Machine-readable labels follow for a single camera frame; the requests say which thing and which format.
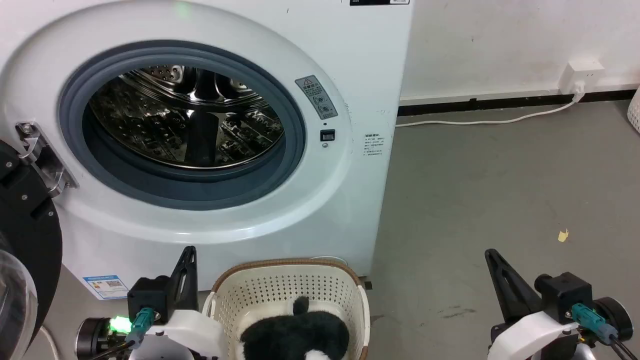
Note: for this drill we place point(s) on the metal door hinge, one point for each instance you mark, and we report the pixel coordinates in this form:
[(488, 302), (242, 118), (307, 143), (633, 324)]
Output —
[(47, 160)]

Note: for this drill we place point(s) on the blue energy label sticker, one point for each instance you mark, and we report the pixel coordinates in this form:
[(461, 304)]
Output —
[(106, 286)]

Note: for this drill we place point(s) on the cream perforated laundry basket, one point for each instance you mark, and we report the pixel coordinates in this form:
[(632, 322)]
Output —
[(280, 290)]

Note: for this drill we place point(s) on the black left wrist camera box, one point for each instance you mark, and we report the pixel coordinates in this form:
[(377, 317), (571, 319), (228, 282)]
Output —
[(149, 297)]

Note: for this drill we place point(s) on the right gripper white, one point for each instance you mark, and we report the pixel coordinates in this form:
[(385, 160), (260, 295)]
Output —
[(530, 332)]

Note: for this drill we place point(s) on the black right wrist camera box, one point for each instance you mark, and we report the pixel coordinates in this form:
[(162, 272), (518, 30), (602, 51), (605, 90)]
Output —
[(562, 295)]

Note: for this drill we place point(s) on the grey rubber door gasket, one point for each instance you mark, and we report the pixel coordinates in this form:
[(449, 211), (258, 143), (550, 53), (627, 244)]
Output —
[(165, 187)]

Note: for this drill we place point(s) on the small printed text sticker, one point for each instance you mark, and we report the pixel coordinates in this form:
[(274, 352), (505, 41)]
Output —
[(373, 144)]

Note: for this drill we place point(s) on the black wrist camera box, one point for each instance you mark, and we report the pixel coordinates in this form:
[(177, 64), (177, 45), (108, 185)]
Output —
[(149, 297), (562, 295)]

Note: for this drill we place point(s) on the white mesh basket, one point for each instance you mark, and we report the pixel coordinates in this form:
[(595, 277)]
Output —
[(635, 112)]

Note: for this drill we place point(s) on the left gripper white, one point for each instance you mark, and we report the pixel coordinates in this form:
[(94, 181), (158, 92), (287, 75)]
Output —
[(195, 327)]

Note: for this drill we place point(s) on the yellow paper scrap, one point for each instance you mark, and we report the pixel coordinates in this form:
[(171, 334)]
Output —
[(563, 236)]

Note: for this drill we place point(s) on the black door latch slot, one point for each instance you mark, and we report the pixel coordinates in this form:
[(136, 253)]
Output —
[(327, 135)]

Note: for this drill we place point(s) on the steel perforated drum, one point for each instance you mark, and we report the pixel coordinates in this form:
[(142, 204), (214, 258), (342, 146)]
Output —
[(185, 120)]

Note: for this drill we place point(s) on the white wall socket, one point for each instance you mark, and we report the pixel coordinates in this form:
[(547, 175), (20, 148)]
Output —
[(580, 75)]

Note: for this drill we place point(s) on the black and white panda plush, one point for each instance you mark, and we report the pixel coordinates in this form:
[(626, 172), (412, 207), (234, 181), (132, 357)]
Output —
[(295, 335)]

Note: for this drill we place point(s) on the black round washing machine door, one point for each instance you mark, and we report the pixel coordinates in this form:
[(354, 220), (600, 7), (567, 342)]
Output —
[(25, 240)]

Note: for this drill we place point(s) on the white front-load washing machine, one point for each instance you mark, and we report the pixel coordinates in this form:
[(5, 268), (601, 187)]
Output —
[(320, 210)]

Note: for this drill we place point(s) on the grey warning sticker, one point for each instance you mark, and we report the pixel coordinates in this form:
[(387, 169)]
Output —
[(316, 97)]

